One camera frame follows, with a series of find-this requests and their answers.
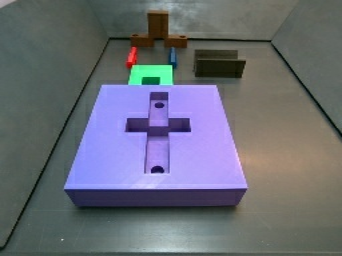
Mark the blue peg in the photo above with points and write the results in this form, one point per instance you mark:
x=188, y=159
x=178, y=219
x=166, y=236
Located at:
x=172, y=60

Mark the brown T-shaped block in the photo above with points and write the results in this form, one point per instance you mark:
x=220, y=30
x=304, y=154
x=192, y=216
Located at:
x=157, y=32

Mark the green U-shaped block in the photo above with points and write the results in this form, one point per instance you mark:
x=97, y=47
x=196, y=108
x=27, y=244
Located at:
x=162, y=71

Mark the red peg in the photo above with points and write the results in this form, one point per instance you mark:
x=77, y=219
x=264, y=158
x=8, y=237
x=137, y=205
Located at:
x=131, y=57

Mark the purple board with cross slot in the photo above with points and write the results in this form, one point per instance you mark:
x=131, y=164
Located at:
x=156, y=149

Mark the black fixture bracket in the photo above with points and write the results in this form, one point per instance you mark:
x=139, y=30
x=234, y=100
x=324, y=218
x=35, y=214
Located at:
x=218, y=63

